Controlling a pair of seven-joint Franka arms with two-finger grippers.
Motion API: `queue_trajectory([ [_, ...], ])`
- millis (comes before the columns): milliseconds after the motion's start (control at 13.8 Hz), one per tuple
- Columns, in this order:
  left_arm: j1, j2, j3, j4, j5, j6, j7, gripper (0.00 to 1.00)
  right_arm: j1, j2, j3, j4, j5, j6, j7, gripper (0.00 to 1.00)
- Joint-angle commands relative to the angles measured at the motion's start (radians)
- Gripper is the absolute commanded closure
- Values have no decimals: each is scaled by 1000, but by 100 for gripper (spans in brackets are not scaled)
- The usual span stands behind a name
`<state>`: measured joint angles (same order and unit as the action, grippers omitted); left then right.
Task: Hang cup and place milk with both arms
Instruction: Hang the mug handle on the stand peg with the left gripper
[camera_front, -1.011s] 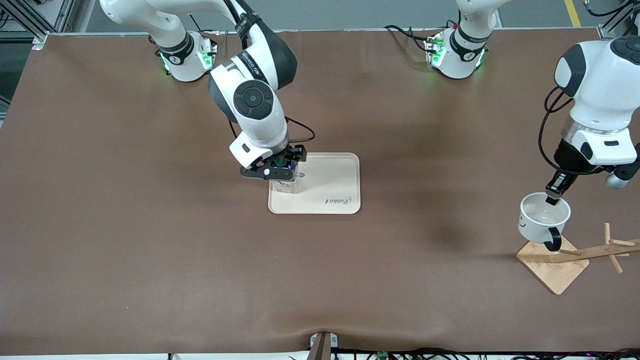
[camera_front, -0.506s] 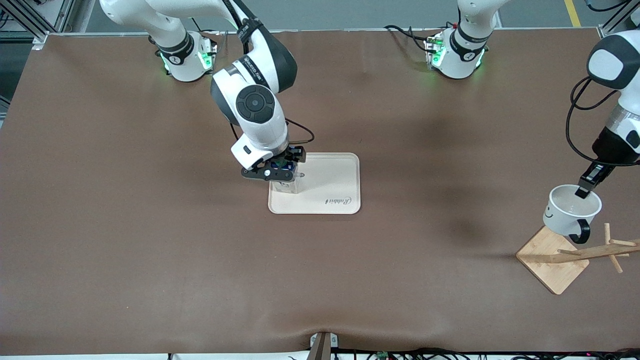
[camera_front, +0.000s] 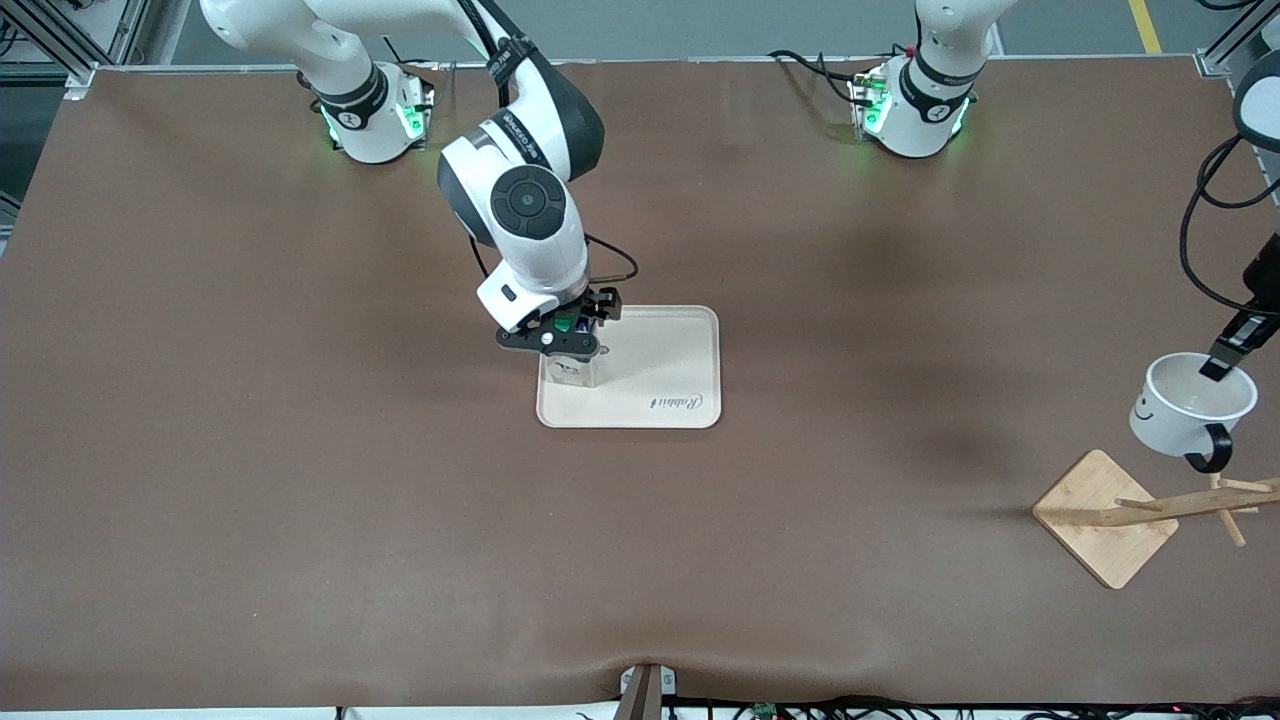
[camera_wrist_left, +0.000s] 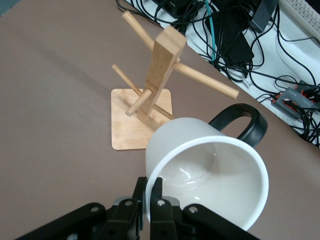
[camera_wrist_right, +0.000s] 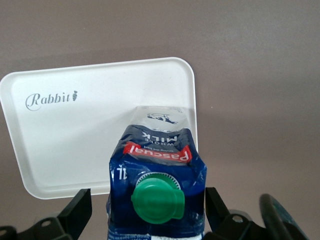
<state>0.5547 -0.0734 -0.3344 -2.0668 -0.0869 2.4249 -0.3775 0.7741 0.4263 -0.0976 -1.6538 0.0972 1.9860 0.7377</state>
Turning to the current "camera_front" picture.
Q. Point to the cream rectangular tray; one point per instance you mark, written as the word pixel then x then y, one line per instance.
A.
pixel 650 360

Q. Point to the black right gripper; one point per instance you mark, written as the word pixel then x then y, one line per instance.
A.
pixel 601 305

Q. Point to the green circuit board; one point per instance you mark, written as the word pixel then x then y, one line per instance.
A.
pixel 765 711

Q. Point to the brown table cover mat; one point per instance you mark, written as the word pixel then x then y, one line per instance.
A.
pixel 300 500

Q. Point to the aluminium frame profile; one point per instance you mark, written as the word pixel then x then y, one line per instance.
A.
pixel 1225 45
pixel 125 30

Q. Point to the wooden cup rack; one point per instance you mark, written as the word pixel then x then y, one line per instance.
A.
pixel 1100 540

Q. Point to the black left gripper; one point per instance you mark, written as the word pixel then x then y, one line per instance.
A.
pixel 1262 275

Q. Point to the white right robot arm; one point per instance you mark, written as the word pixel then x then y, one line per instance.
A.
pixel 525 200

